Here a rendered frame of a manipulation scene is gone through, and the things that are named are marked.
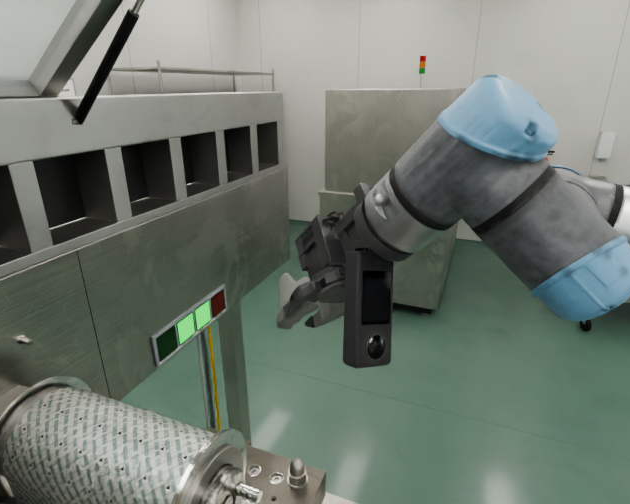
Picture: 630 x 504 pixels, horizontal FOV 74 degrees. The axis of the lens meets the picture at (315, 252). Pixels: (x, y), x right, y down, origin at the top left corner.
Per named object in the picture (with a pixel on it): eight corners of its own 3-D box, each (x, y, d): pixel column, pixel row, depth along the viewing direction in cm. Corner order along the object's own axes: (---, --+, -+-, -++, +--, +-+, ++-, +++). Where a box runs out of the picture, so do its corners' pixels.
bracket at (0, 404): (13, 429, 52) (8, 416, 51) (-18, 416, 54) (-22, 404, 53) (50, 403, 56) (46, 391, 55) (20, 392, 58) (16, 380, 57)
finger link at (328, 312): (317, 291, 59) (344, 258, 52) (328, 331, 57) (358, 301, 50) (297, 293, 58) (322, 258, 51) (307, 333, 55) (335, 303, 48)
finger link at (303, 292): (303, 305, 51) (350, 271, 46) (306, 319, 50) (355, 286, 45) (272, 303, 48) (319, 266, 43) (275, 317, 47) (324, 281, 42)
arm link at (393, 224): (465, 234, 38) (401, 225, 34) (430, 260, 41) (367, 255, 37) (434, 171, 42) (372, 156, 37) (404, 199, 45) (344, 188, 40)
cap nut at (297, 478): (302, 491, 71) (302, 472, 69) (283, 484, 72) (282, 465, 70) (311, 474, 74) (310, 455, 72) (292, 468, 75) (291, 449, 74)
